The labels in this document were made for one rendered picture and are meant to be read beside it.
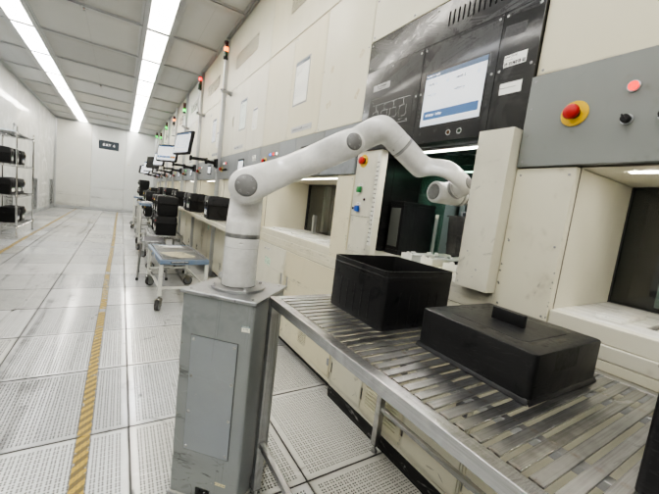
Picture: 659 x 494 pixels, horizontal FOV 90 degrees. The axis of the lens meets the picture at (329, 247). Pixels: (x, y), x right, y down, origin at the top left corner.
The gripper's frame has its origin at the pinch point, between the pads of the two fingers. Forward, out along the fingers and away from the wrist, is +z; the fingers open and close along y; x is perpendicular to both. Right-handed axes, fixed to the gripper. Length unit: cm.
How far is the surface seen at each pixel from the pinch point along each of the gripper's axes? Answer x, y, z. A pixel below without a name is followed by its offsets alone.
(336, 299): -41, 4, -72
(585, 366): -39, 64, -43
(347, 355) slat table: -44, 37, -88
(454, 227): -13.3, -6.5, -8.8
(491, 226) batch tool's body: -11.0, 27.6, -31.8
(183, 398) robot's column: -82, -19, -115
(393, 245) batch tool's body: -28, -48, -7
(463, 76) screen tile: 43, 3, -28
